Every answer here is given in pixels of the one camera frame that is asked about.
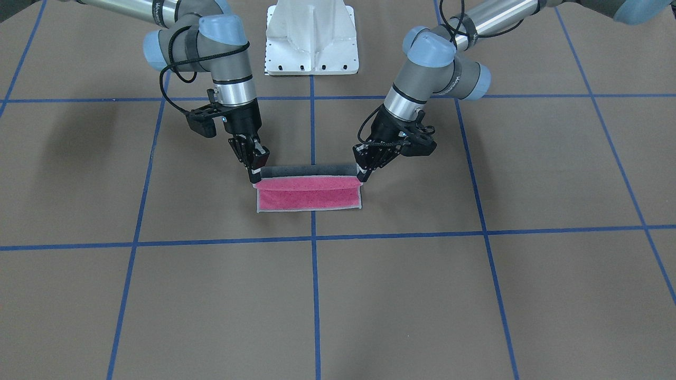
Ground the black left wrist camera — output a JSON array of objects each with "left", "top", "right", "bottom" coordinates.
[{"left": 399, "top": 125, "right": 437, "bottom": 157}]

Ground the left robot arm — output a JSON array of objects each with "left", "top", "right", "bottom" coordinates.
[{"left": 353, "top": 1, "right": 560, "bottom": 182}]

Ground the pink and grey towel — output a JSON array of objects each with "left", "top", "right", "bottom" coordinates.
[{"left": 253, "top": 164, "right": 362, "bottom": 212}]

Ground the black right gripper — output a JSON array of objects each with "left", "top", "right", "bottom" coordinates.
[{"left": 222, "top": 100, "right": 270, "bottom": 184}]

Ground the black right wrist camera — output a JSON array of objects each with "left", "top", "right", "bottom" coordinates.
[{"left": 185, "top": 105, "right": 224, "bottom": 139}]

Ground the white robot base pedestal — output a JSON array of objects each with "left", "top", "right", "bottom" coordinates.
[{"left": 264, "top": 1, "right": 360, "bottom": 75}]

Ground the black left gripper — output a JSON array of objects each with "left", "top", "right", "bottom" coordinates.
[{"left": 353, "top": 105, "right": 419, "bottom": 183}]

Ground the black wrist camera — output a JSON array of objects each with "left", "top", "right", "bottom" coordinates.
[
  {"left": 185, "top": 105, "right": 224, "bottom": 139},
  {"left": 399, "top": 125, "right": 437, "bottom": 157}
]

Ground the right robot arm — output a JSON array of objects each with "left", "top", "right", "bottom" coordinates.
[{"left": 85, "top": 1, "right": 269, "bottom": 184}]

